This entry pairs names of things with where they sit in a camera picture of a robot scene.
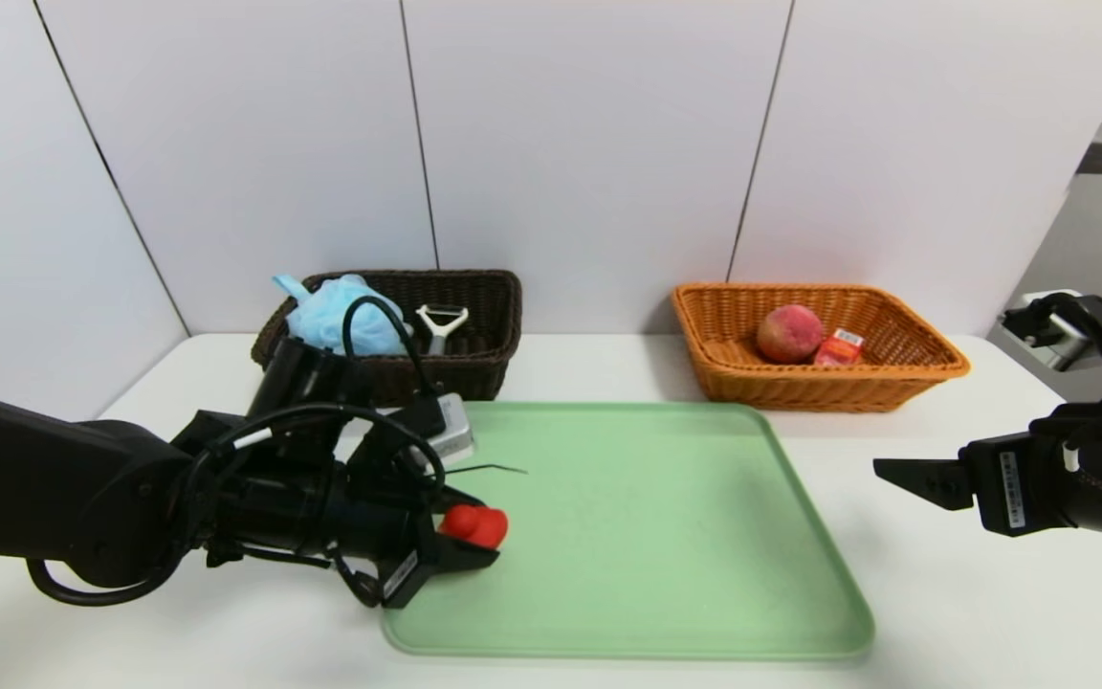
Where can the pink yellow peach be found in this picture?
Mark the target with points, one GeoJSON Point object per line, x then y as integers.
{"type": "Point", "coordinates": [788, 335]}

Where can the dark wall fixture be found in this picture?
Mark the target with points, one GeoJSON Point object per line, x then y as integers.
{"type": "Point", "coordinates": [1096, 158]}

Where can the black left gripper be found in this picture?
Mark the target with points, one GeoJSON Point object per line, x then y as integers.
{"type": "Point", "coordinates": [407, 571]}

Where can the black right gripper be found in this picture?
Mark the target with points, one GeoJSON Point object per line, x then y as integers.
{"type": "Point", "coordinates": [1008, 484]}

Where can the light blue bath loofah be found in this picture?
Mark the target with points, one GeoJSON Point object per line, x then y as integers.
{"type": "Point", "coordinates": [326, 321]}

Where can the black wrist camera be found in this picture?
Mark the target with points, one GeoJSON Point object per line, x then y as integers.
{"type": "Point", "coordinates": [453, 431]}
{"type": "Point", "coordinates": [1048, 335]}

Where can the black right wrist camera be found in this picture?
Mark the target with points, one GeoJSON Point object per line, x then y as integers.
{"type": "Point", "coordinates": [1048, 335]}

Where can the light green plastic tray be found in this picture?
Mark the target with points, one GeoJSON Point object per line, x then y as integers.
{"type": "Point", "coordinates": [628, 536]}

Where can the red drink carton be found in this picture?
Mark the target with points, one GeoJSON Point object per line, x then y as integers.
{"type": "Point", "coordinates": [838, 352]}

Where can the orange wicker basket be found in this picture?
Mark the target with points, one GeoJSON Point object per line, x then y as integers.
{"type": "Point", "coordinates": [800, 392]}

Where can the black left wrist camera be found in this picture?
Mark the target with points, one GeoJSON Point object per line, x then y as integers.
{"type": "Point", "coordinates": [453, 431]}

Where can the dark brown wicker basket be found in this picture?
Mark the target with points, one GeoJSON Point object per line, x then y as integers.
{"type": "Point", "coordinates": [484, 335]}

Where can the red rubber duck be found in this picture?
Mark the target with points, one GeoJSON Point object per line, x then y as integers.
{"type": "Point", "coordinates": [473, 525]}

